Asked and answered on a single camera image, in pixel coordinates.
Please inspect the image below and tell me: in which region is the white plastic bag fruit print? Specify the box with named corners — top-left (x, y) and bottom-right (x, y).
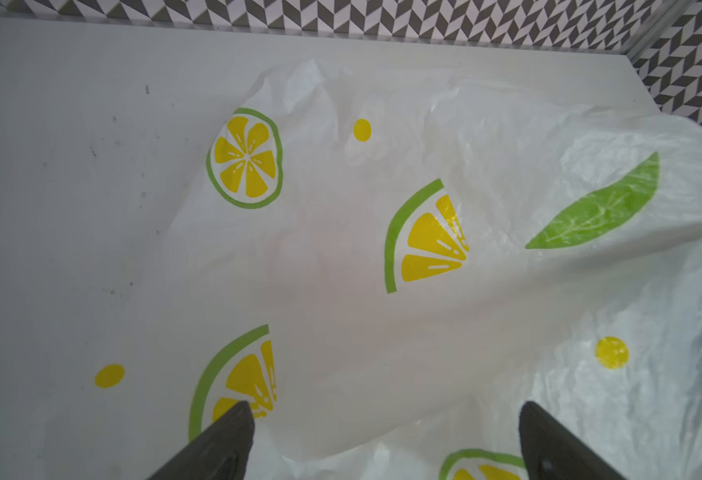
top-left (44, 61), bottom-right (702, 479)

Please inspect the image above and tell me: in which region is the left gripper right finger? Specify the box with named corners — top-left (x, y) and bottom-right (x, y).
top-left (519, 401), bottom-right (624, 480)

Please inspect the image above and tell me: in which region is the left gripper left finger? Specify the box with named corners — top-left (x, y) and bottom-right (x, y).
top-left (149, 401), bottom-right (255, 480)

